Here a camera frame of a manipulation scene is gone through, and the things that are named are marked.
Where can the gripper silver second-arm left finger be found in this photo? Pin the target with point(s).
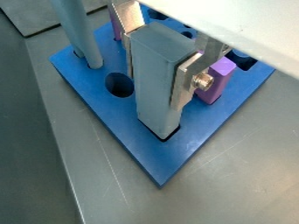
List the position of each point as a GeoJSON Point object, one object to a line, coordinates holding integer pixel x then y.
{"type": "Point", "coordinates": [129, 20]}

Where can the gripper silver second-arm right finger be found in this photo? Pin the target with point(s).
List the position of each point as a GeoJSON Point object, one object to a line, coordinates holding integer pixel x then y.
{"type": "Point", "coordinates": [190, 74]}

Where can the grey-blue rectangular block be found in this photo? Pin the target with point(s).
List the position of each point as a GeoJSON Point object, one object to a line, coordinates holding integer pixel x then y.
{"type": "Point", "coordinates": [158, 49]}

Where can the blue shape-sorting board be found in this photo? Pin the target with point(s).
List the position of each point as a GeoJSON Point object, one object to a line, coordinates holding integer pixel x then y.
{"type": "Point", "coordinates": [106, 91]}

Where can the purple star-shaped block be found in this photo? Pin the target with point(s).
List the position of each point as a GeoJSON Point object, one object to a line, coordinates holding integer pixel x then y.
{"type": "Point", "coordinates": [114, 26]}

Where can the purple rectangular block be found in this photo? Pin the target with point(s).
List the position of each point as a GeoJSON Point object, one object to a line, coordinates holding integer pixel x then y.
{"type": "Point", "coordinates": [220, 70]}

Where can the light blue rounded block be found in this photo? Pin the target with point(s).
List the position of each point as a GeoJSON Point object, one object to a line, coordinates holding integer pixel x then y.
{"type": "Point", "coordinates": [73, 21]}

